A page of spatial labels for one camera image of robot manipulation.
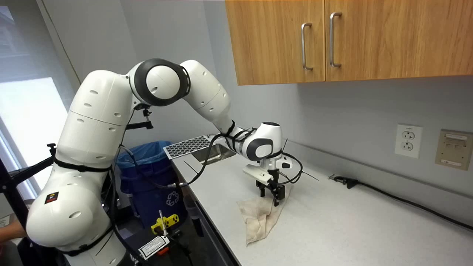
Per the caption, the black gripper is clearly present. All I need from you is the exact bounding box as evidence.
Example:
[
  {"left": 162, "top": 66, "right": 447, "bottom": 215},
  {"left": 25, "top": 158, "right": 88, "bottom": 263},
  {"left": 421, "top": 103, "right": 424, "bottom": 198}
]
[{"left": 254, "top": 168, "right": 288, "bottom": 208}]

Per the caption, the stained cream towel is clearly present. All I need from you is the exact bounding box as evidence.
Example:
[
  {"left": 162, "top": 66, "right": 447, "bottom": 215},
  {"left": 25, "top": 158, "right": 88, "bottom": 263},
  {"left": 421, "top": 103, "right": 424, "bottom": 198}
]
[{"left": 237, "top": 196, "right": 285, "bottom": 246}]

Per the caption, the person forearm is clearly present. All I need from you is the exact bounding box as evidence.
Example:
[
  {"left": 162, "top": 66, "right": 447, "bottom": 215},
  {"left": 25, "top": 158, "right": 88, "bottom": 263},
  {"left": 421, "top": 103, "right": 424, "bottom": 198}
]
[{"left": 0, "top": 218, "right": 26, "bottom": 245}]

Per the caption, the yellow clamp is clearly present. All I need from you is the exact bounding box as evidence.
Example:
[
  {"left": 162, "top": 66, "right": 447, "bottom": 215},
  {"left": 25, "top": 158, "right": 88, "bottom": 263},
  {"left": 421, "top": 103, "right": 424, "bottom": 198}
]
[{"left": 149, "top": 209, "right": 181, "bottom": 238}]

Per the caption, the blue recycling bin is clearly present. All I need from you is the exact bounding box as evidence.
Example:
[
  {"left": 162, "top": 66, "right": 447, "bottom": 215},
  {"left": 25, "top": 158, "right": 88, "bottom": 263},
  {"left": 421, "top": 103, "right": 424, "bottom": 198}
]
[{"left": 116, "top": 140, "right": 187, "bottom": 227}]

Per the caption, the white and red tool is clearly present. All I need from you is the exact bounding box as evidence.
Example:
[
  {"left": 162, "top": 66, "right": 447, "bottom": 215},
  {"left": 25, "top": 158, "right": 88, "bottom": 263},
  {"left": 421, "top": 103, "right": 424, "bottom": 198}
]
[{"left": 129, "top": 235, "right": 171, "bottom": 261}]

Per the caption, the white electrical outlet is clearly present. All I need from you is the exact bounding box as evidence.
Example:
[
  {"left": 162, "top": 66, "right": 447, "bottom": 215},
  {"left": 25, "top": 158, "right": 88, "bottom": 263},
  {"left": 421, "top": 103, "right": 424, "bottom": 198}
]
[{"left": 393, "top": 122, "right": 424, "bottom": 159}]

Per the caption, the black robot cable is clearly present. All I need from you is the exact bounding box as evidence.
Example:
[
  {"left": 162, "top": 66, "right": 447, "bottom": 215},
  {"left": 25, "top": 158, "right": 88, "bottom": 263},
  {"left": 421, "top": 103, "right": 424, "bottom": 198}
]
[{"left": 174, "top": 124, "right": 304, "bottom": 189}]

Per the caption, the black power cable with plug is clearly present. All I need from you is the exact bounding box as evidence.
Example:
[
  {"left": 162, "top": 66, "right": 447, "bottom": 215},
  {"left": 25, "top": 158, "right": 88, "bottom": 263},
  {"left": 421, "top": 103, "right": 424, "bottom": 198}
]
[{"left": 328, "top": 172, "right": 473, "bottom": 230}]

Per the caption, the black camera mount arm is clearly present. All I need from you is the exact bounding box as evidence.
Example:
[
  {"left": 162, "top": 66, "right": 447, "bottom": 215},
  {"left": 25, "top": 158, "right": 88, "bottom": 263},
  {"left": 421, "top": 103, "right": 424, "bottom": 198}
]
[{"left": 124, "top": 106, "right": 155, "bottom": 131}]

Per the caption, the silver cabinet door handle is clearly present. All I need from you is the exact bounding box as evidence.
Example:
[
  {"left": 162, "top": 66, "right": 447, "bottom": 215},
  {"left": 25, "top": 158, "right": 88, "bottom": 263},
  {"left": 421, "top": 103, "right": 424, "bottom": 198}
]
[
  {"left": 328, "top": 10, "right": 344, "bottom": 69},
  {"left": 298, "top": 20, "right": 314, "bottom": 72}
]

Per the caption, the wooden wall cabinet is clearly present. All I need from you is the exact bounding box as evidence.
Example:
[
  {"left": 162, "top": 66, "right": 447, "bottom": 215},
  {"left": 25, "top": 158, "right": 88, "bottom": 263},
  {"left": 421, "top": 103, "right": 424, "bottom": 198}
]
[{"left": 224, "top": 0, "right": 473, "bottom": 87}]

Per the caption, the beige wall plate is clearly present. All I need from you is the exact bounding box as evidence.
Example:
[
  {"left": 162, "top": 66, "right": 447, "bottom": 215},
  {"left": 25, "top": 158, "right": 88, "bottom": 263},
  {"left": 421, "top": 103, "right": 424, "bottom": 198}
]
[{"left": 434, "top": 128, "right": 473, "bottom": 171}]

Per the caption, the black metal stand frame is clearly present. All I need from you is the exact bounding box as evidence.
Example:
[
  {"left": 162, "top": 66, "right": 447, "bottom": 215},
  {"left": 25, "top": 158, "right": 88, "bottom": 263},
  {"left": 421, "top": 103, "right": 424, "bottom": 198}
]
[{"left": 0, "top": 141, "right": 56, "bottom": 266}]

